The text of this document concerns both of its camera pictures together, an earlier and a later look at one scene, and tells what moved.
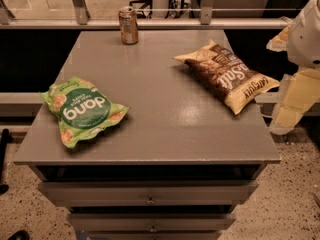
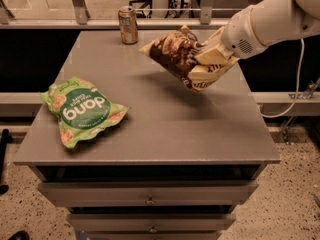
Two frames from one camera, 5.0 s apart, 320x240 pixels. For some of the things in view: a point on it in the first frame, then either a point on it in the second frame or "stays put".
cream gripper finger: (280, 42) to (215, 40)
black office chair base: (149, 1) stays put
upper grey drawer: (225, 193) stays put
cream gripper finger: (297, 92) to (218, 55)
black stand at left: (5, 138) stays put
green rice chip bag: (81, 108) stays put
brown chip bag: (220, 71) to (176, 52)
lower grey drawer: (150, 223) stays put
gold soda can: (128, 25) stays put
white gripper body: (305, 39) to (238, 34)
